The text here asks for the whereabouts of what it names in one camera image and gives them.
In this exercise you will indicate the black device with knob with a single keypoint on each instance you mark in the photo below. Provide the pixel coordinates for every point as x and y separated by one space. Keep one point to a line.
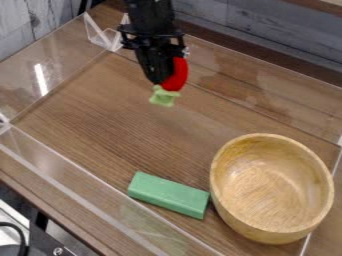
41 245

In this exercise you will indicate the red plush strawberry toy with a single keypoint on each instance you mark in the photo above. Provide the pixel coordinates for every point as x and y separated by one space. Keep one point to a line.
167 91

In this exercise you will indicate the clear acrylic tray walls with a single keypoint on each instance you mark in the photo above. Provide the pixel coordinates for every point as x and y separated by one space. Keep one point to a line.
84 131

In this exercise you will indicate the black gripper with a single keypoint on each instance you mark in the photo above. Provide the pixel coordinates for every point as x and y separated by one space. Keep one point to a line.
168 40

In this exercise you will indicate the green rectangular block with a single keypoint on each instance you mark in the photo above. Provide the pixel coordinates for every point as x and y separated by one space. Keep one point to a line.
170 195

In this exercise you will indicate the wooden bowl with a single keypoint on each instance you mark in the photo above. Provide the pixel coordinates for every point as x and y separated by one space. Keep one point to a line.
271 188

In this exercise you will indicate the clear acrylic corner bracket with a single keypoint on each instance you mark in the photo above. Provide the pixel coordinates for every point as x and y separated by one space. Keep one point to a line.
107 38

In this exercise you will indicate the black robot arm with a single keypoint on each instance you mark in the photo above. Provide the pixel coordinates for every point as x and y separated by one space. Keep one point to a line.
150 16

